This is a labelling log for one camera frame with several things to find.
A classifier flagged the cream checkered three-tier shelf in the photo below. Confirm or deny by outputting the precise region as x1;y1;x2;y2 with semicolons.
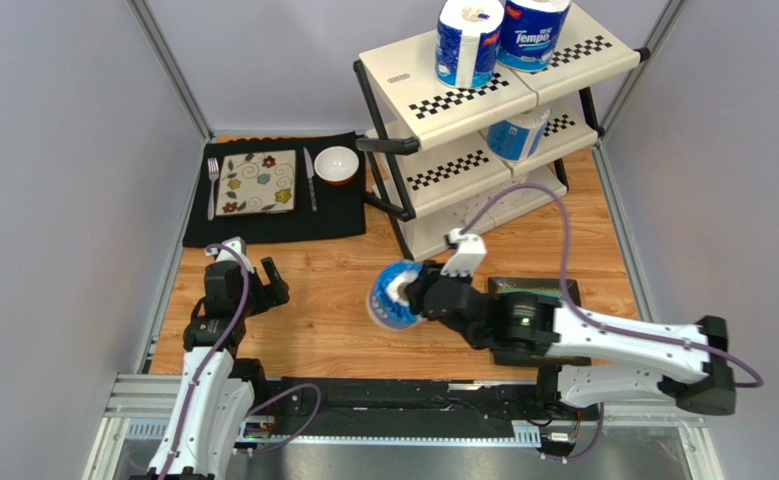
353;6;651;261

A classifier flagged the blue paper roll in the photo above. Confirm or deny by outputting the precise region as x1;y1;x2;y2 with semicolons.
366;260;424;330

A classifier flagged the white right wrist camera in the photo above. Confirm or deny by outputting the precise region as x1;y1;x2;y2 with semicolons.
440;228;487;278

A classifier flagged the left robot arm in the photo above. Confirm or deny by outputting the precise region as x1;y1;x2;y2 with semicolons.
142;252;289;479

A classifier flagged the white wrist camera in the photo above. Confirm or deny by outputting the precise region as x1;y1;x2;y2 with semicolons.
204;237;255;273
440;228;487;278

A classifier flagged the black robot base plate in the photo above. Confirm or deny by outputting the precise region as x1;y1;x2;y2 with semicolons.
257;377;599;440

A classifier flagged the silver fork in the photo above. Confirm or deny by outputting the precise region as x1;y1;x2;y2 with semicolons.
206;157;220;221

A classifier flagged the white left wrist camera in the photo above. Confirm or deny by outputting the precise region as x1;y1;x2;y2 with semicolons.
204;237;255;273

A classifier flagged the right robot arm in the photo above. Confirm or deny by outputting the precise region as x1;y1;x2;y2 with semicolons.
389;261;737;416

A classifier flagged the white roll with blue band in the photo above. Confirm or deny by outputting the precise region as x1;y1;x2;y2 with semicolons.
485;105;551;162

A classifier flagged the black cloth placemat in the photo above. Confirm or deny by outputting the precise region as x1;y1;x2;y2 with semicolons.
182;132;366;248

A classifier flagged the Tempo paper roll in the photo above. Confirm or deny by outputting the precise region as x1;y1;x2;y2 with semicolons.
435;0;505;89
496;0;572;72

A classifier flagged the silver table knife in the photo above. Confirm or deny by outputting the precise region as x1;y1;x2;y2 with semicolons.
303;147;318;213

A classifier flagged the green square glazed plate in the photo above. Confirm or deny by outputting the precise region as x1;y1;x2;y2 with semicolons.
487;277;592;368

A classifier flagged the floral square plate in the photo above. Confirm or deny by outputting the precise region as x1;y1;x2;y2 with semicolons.
215;150;298;217

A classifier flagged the white and orange bowl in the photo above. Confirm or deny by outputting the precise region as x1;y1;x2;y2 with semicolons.
313;146;360;185

